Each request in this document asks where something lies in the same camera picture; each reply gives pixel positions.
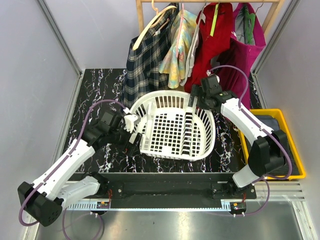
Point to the green hanger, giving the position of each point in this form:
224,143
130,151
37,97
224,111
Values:
249,24

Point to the yellow-green hanger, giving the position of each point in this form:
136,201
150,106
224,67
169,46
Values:
214,20

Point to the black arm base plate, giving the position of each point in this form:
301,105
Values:
168,191

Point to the pink plastic hanger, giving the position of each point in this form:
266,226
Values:
180,29

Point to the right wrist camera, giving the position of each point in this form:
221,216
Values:
213,76

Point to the red dress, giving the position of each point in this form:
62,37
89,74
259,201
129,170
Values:
210,46

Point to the folded dark clothes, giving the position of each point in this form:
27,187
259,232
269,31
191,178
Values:
275,125

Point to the white plastic laundry basket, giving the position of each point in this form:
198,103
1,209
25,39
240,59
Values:
173,127

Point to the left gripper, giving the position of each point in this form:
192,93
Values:
134,148

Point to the wooden clothes rack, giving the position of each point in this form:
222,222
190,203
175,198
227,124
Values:
267,25

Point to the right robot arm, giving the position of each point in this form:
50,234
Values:
253,129

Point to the white garment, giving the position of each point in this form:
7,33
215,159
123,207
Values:
190,60

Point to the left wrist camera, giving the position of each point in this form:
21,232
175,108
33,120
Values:
130,121

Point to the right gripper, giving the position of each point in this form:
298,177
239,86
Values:
195,91

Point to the magenta dress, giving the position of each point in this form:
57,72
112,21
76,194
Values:
240,55

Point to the pastel floral skirt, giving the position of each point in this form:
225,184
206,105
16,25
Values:
174,64

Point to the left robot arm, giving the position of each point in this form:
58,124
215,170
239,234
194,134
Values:
47,196

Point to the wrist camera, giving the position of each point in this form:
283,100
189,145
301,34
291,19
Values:
130,121
213,76

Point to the navy plaid skirt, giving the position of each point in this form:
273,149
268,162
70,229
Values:
146,52

